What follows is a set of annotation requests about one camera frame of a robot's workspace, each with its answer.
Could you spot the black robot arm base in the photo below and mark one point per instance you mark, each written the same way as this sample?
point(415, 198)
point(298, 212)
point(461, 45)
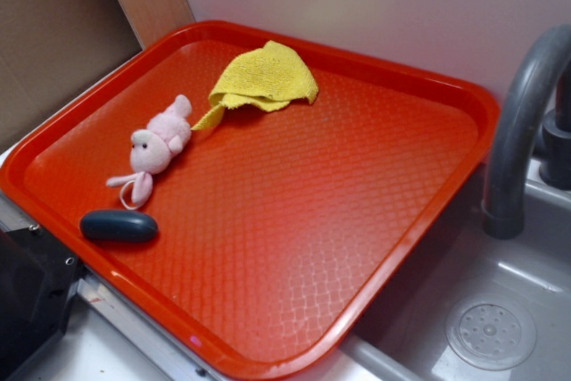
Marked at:
point(39, 279)

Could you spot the yellow cloth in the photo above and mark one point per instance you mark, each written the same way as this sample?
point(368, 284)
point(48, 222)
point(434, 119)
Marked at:
point(267, 78)

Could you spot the red plastic tray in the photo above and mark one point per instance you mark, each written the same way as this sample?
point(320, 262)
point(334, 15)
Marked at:
point(276, 230)

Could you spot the pink plush bunny toy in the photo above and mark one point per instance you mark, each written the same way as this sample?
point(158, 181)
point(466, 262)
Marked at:
point(152, 150)

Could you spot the dark grey oval soap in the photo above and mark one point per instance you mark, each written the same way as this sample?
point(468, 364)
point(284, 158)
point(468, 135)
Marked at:
point(118, 226)

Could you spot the grey curved faucet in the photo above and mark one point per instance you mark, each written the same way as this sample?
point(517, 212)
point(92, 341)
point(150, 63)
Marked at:
point(535, 116)

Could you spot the grey toy sink basin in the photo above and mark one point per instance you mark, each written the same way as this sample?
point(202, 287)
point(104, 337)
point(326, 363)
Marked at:
point(402, 336)

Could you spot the round sink drain cover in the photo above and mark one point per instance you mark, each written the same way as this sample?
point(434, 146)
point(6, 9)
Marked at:
point(490, 332)

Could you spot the brown cardboard panel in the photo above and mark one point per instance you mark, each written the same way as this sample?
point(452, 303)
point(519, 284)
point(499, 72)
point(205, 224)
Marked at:
point(52, 51)

